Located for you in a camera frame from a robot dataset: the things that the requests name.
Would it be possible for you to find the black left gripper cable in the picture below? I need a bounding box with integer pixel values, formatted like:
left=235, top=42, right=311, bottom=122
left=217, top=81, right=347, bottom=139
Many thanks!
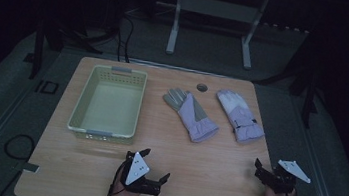
left=106, top=159, right=130, bottom=196

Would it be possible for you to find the pale green plastic basket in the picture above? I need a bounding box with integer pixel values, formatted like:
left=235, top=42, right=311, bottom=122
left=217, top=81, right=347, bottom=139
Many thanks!
left=65, top=61, right=150, bottom=147

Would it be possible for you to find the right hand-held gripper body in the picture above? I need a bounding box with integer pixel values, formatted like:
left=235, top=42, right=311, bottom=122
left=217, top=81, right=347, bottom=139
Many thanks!
left=260, top=156, right=314, bottom=196

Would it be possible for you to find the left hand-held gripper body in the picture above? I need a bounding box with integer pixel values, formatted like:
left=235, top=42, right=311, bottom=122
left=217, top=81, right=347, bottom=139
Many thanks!
left=118, top=149, right=165, bottom=196

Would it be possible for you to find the round table grommet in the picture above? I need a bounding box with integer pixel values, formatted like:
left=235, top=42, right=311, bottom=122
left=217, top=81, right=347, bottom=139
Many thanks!
left=195, top=83, right=209, bottom=94

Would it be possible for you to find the lilac glove with grey palm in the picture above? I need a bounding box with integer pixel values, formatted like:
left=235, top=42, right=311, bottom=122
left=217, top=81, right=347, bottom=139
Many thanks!
left=157, top=86, right=224, bottom=147

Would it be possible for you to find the black tripod stand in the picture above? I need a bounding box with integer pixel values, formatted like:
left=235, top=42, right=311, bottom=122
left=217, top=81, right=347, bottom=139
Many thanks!
left=22, top=9, right=108, bottom=89
left=248, top=21, right=328, bottom=130

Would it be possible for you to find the lilac glove with white fingers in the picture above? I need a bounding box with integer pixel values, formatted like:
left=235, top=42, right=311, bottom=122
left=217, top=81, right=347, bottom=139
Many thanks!
left=211, top=88, right=271, bottom=147

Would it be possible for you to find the white metal stand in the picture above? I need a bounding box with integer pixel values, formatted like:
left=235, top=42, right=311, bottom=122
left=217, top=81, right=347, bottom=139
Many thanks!
left=149, top=0, right=309, bottom=77

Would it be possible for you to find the black looped floor cable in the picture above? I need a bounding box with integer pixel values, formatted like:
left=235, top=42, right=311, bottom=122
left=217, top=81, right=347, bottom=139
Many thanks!
left=2, top=131, right=38, bottom=163

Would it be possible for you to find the black hanging cable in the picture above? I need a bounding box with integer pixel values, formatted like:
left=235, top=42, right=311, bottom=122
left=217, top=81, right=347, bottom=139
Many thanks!
left=112, top=0, right=139, bottom=64

